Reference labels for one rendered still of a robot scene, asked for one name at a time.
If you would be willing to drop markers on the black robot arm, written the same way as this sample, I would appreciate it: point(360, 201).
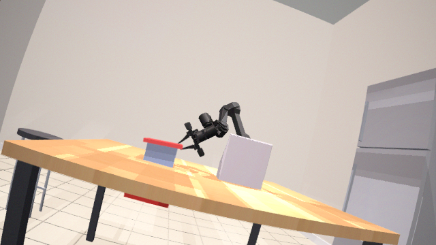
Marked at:
point(220, 127)

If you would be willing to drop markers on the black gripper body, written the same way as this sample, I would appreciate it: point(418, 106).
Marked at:
point(200, 136)

